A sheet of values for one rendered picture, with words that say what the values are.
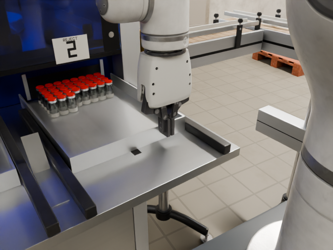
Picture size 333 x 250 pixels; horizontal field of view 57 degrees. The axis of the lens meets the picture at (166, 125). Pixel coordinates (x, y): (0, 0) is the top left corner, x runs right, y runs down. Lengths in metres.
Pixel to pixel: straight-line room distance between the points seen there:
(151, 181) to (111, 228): 0.64
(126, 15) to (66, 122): 0.35
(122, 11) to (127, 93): 0.42
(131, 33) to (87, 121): 0.27
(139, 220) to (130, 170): 0.66
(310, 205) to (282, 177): 1.73
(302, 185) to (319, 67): 0.14
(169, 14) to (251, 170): 1.65
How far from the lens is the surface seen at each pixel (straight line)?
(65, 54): 0.80
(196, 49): 1.17
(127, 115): 0.75
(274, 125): 1.55
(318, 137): 0.31
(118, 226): 1.18
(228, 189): 1.89
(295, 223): 0.37
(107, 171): 0.57
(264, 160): 2.18
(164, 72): 0.54
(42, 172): 0.60
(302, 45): 0.25
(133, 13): 0.49
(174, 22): 0.52
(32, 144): 0.60
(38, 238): 0.49
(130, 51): 0.87
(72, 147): 0.65
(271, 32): 1.43
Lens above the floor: 1.23
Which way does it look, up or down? 29 degrees down
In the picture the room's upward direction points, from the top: straight up
